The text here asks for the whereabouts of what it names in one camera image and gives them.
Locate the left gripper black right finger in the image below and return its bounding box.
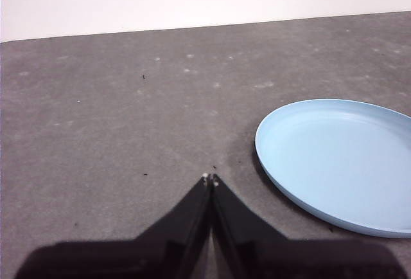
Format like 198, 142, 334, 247
211, 172, 409, 279

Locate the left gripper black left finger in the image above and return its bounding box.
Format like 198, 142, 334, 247
14, 172, 212, 279

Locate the light blue round plate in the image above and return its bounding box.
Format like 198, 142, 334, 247
254, 98, 411, 239

